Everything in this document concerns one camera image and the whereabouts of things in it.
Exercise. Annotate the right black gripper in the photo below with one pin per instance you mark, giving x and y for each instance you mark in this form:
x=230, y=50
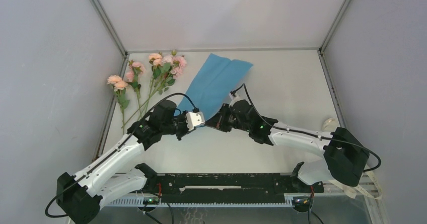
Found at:
x=215, y=121

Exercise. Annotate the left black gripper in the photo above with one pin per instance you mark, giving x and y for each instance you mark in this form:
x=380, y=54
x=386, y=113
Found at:
x=183, y=116

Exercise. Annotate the blue wrapping paper sheet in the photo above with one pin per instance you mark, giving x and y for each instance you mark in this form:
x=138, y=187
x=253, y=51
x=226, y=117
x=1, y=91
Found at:
x=208, y=78

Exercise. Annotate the pink flower bunch stem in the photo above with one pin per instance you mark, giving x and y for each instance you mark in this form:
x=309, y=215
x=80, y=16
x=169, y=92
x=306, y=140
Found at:
x=162, y=71

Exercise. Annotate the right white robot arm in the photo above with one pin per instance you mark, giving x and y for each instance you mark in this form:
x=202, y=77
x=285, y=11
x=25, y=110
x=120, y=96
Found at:
x=341, y=156

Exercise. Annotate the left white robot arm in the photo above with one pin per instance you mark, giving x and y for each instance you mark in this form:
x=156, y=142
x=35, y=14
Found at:
x=83, y=194

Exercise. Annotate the left circuit board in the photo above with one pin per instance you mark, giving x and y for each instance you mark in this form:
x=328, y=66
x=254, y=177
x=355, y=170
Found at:
x=151, y=201

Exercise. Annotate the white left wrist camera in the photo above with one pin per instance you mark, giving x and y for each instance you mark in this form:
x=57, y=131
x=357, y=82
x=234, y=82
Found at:
x=194, y=120

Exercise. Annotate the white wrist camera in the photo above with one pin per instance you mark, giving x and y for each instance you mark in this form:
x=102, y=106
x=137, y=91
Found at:
x=234, y=99
x=194, y=120

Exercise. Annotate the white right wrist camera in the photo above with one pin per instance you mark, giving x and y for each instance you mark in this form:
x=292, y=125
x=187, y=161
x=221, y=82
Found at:
x=234, y=99

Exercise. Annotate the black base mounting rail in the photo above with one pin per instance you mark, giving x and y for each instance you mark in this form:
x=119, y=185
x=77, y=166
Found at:
x=204, y=187

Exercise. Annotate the white slotted cable duct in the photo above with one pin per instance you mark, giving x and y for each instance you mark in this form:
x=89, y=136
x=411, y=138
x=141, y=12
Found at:
x=137, y=201

